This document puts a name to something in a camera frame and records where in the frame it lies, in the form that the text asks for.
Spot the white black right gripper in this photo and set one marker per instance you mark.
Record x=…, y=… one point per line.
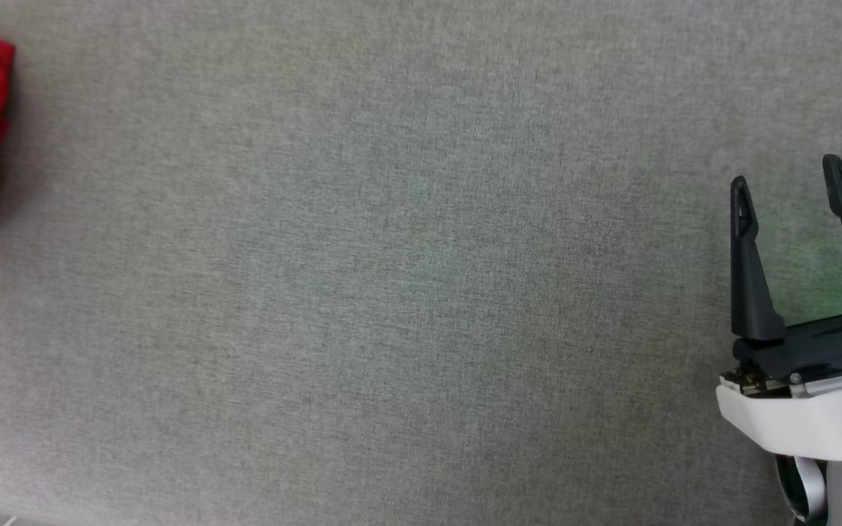
x=808, y=416

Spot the grey fabric sofa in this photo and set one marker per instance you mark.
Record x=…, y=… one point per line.
x=392, y=277

